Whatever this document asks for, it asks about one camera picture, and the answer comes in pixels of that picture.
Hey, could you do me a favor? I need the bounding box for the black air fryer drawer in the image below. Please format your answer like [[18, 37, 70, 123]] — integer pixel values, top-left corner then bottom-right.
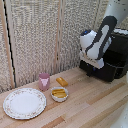
[[79, 50, 119, 83]]

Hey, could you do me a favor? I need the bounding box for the woven beige screen panel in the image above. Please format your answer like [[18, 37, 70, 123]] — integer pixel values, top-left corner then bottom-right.
[[0, 0, 16, 94], [59, 0, 103, 73], [4, 0, 64, 89]]

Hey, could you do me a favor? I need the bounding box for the white floral rim plate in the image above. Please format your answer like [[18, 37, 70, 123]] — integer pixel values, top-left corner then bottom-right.
[[2, 87, 48, 120]]

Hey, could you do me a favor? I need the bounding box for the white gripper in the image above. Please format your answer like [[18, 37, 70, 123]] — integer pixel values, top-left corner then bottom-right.
[[79, 50, 105, 72]]

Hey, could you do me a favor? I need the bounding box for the yellow bread piece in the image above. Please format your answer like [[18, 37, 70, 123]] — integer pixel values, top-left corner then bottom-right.
[[55, 76, 69, 87], [51, 88, 66, 95], [52, 92, 68, 100]]

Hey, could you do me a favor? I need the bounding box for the pink cup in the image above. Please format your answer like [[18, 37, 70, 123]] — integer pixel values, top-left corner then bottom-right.
[[37, 72, 51, 92]]

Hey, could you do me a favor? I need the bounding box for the white oval bowl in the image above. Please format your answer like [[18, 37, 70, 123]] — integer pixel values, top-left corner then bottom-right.
[[50, 86, 70, 103]]

